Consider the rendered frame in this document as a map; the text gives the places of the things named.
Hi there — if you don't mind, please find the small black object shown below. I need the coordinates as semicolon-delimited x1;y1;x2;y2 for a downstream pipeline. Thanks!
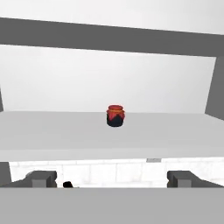
62;180;74;189

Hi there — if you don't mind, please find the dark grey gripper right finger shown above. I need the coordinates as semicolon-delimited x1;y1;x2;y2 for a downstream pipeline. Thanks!
166;170;224;188

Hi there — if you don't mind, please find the dark jam jar red lid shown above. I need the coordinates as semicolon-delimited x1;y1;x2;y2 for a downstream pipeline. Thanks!
106;104;126;128

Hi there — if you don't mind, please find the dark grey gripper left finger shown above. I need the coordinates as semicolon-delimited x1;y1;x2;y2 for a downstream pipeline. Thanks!
1;170;59;188

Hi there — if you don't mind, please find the grey open cabinet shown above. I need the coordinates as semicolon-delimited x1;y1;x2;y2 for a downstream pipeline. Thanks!
0;17;224;187

